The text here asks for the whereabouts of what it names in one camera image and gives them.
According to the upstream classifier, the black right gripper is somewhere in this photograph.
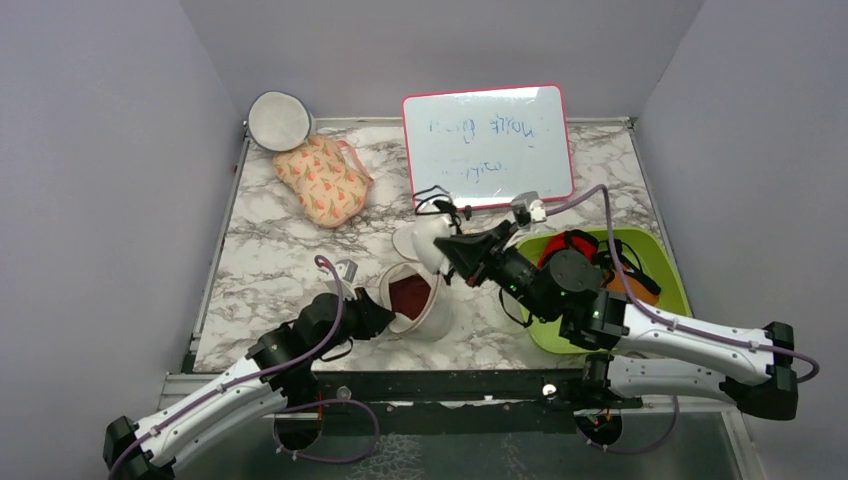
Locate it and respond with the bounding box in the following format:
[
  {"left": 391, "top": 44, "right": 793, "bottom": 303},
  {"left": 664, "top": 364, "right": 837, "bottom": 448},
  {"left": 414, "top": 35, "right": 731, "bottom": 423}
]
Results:
[{"left": 436, "top": 219, "right": 556, "bottom": 323}]

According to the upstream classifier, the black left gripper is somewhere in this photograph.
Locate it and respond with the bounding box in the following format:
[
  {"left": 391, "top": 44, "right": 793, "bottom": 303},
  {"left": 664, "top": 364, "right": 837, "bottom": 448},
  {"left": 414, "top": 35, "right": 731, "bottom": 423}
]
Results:
[{"left": 312, "top": 287, "right": 395, "bottom": 360}]

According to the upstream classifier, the white bra with black straps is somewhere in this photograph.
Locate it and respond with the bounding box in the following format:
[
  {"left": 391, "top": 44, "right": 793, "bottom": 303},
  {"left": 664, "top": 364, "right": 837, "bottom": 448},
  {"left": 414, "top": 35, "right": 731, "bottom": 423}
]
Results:
[{"left": 412, "top": 185, "right": 462, "bottom": 278}]

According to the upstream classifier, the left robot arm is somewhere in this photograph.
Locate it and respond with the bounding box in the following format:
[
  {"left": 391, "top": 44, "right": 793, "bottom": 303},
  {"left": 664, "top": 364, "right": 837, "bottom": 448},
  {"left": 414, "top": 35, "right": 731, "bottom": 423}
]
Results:
[{"left": 103, "top": 288, "right": 396, "bottom": 479}]

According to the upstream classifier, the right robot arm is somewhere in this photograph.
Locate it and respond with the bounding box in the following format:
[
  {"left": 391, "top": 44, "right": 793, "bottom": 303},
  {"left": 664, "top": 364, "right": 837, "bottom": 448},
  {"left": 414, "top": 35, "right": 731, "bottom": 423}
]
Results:
[{"left": 413, "top": 221, "right": 799, "bottom": 421}]

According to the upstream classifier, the red and black bra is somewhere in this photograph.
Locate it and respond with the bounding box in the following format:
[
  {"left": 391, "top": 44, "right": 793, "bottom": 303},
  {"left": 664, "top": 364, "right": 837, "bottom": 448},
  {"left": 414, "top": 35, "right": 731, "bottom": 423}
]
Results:
[{"left": 537, "top": 230, "right": 662, "bottom": 305}]

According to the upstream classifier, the peach floral bra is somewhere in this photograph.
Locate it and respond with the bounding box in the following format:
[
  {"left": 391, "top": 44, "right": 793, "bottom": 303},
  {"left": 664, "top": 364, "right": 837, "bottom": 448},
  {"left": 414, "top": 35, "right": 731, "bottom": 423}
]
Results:
[{"left": 272, "top": 134, "right": 374, "bottom": 229}]

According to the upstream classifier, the grey rimmed mesh laundry bag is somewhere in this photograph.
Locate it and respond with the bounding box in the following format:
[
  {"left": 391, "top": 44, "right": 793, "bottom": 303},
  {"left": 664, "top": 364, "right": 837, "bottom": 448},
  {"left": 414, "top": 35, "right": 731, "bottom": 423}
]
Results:
[{"left": 246, "top": 91, "right": 316, "bottom": 153}]

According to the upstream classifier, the pink framed whiteboard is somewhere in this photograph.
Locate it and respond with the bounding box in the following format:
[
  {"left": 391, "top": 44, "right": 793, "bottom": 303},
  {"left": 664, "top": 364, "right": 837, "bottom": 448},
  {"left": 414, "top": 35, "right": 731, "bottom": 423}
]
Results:
[{"left": 402, "top": 84, "right": 575, "bottom": 209}]

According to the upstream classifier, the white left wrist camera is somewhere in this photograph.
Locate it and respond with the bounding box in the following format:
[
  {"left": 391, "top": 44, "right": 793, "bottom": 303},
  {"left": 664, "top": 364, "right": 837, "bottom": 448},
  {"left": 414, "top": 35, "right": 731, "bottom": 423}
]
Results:
[{"left": 327, "top": 259, "right": 358, "bottom": 287}]

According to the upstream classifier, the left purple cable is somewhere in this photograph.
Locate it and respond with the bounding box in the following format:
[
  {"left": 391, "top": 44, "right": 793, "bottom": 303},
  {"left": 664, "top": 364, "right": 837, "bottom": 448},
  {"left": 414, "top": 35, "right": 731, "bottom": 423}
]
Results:
[{"left": 105, "top": 254, "right": 346, "bottom": 480}]

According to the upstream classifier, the purple cable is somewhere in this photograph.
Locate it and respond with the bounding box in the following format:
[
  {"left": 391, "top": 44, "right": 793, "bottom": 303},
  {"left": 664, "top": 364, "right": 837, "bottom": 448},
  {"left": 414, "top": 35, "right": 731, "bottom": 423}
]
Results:
[
  {"left": 105, "top": 254, "right": 346, "bottom": 480},
  {"left": 543, "top": 184, "right": 821, "bottom": 384}
]

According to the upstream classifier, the black mounting rail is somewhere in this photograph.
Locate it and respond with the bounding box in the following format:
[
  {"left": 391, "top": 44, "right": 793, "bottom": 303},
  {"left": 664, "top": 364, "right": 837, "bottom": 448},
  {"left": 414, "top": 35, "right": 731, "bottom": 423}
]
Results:
[{"left": 255, "top": 369, "right": 643, "bottom": 436}]

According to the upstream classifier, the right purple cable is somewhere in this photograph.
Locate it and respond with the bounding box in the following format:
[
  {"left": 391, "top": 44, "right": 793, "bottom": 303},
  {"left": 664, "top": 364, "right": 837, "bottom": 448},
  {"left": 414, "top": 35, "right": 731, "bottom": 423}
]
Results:
[{"left": 543, "top": 184, "right": 821, "bottom": 384}]

